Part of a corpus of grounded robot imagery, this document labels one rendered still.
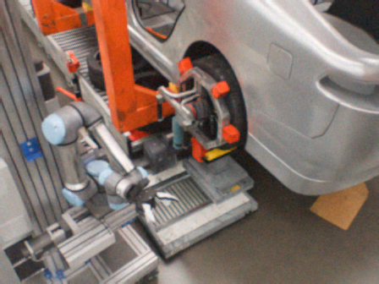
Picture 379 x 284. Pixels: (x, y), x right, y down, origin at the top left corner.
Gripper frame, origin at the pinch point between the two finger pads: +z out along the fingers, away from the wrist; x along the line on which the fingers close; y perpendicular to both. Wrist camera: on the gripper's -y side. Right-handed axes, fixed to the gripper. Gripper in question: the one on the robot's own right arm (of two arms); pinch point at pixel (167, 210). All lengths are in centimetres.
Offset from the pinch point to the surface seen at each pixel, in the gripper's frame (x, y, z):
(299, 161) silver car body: -85, 13, 23
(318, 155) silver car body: -82, 3, 32
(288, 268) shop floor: -101, 111, 34
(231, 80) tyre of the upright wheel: -110, -4, -37
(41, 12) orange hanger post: -160, 24, -290
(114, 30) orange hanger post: -83, -23, -110
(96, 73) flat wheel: -147, 59, -200
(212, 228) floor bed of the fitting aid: -92, 105, -24
